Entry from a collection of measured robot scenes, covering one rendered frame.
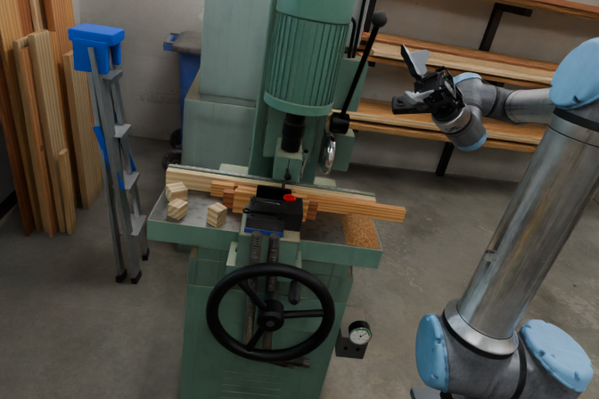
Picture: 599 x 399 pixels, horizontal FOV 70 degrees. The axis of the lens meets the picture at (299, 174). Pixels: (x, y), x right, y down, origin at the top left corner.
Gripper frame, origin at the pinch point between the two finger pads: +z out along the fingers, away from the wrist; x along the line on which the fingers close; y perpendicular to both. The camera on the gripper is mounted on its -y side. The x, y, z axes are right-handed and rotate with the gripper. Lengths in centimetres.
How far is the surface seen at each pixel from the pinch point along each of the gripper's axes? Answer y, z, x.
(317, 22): -7.9, 20.9, -1.5
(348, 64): -18.2, -4.7, -15.8
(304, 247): -34.4, -9.7, 34.5
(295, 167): -32.0, -1.1, 15.9
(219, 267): -54, 1, 40
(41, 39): -150, 50, -66
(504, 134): -35, -227, -131
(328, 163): -32.1, -14.7, 7.4
